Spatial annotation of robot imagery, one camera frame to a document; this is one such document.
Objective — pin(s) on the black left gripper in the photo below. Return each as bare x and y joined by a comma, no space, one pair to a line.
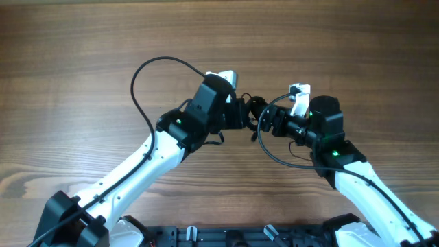
238,106

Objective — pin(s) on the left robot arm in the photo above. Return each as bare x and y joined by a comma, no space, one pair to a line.
93,216

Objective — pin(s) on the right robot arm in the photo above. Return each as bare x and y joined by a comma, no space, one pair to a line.
346,169

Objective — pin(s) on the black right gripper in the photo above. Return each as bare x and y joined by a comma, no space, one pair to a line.
274,111

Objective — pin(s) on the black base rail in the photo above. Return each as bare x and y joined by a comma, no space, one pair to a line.
192,236

